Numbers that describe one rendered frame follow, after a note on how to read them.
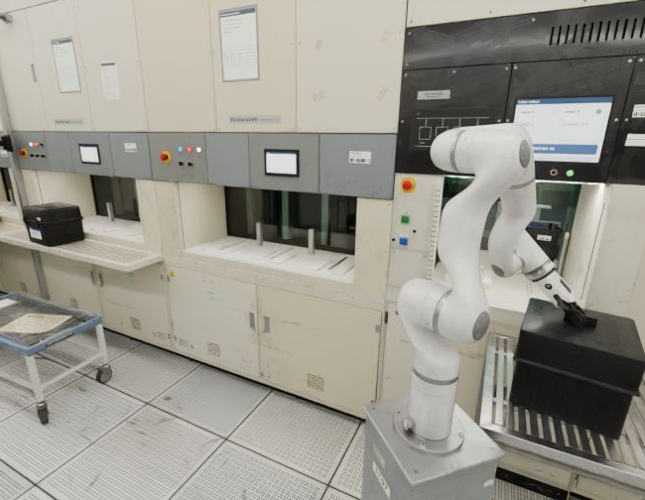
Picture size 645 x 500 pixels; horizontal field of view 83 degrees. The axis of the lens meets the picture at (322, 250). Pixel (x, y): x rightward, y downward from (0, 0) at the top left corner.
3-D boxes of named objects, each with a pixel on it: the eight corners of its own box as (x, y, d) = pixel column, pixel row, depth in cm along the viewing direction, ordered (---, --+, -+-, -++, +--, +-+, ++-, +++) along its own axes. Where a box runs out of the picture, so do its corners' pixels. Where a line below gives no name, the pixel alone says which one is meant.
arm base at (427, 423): (418, 463, 90) (425, 401, 85) (382, 411, 108) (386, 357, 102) (479, 444, 96) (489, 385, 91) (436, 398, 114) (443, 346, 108)
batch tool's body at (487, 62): (373, 440, 193) (402, 25, 136) (413, 351, 275) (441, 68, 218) (568, 514, 156) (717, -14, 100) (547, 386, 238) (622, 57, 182)
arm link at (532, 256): (533, 272, 107) (554, 255, 109) (503, 236, 109) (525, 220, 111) (516, 277, 115) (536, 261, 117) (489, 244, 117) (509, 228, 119)
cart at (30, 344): (-51, 381, 234) (-73, 313, 220) (37, 342, 280) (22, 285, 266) (44, 429, 198) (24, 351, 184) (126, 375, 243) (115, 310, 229)
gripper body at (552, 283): (551, 270, 105) (578, 302, 103) (553, 260, 113) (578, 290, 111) (527, 283, 110) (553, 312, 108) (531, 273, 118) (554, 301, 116)
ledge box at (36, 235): (24, 242, 258) (16, 205, 250) (66, 233, 282) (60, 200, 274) (47, 248, 244) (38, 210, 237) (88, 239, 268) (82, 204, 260)
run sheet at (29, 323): (-7, 331, 206) (-8, 329, 205) (28, 313, 228) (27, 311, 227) (44, 334, 204) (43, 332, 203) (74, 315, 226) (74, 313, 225)
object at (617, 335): (512, 359, 108) (519, 319, 104) (524, 320, 131) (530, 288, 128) (640, 398, 92) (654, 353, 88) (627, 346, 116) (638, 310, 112)
